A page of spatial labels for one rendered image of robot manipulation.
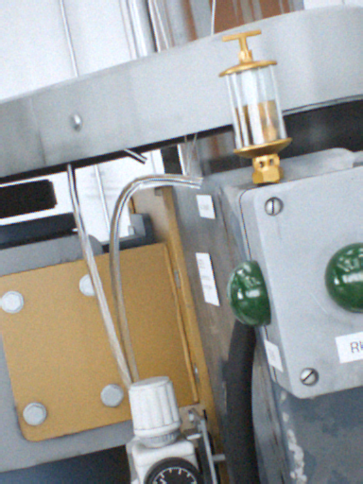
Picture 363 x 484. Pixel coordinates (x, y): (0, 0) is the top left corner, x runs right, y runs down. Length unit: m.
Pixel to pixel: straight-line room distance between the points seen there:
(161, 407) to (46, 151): 0.19
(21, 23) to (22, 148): 4.93
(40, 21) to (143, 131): 5.02
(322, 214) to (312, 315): 0.04
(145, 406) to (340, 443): 0.22
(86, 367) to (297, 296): 0.44
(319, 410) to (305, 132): 0.18
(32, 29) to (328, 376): 5.29
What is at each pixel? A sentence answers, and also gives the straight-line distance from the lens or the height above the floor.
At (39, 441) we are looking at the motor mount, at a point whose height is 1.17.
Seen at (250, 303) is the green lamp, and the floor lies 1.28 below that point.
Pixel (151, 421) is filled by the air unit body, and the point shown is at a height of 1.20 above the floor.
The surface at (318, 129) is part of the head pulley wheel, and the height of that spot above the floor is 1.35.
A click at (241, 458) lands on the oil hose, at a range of 0.61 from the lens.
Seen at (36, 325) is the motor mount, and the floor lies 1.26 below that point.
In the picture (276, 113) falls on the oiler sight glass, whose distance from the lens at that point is 0.61.
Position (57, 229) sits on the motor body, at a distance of 1.01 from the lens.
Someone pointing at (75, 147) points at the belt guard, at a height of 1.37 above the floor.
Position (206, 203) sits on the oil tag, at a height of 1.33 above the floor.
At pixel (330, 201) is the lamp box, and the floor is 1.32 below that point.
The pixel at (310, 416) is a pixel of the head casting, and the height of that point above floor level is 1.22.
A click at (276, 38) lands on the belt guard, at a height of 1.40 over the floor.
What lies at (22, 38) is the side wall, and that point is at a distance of 5.79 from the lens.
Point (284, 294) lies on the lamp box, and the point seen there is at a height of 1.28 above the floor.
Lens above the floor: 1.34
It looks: 3 degrees down
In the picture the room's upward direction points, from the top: 12 degrees counter-clockwise
